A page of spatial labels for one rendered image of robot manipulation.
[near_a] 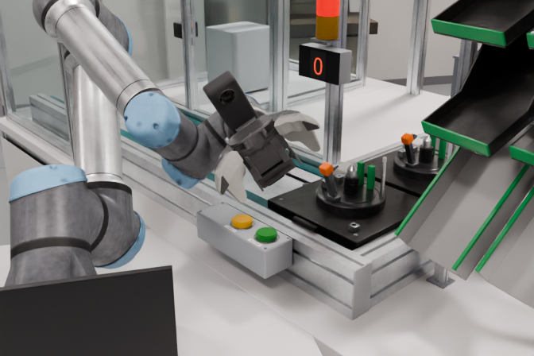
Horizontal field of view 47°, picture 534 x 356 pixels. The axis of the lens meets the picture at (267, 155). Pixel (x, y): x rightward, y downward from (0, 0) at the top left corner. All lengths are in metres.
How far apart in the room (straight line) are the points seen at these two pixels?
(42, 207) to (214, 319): 0.36
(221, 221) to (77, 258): 0.35
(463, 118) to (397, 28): 4.74
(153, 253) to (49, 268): 0.43
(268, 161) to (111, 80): 0.30
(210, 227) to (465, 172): 0.49
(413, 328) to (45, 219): 0.62
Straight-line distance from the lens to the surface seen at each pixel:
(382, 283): 1.15
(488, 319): 1.18
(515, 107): 1.04
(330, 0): 1.35
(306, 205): 1.25
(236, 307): 1.14
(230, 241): 1.18
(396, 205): 1.27
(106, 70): 1.03
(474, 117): 1.03
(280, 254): 1.14
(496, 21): 0.97
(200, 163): 1.03
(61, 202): 0.98
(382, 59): 5.76
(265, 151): 0.87
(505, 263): 1.03
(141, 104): 0.94
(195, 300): 1.17
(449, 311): 1.18
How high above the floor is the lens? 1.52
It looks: 22 degrees down
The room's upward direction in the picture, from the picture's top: straight up
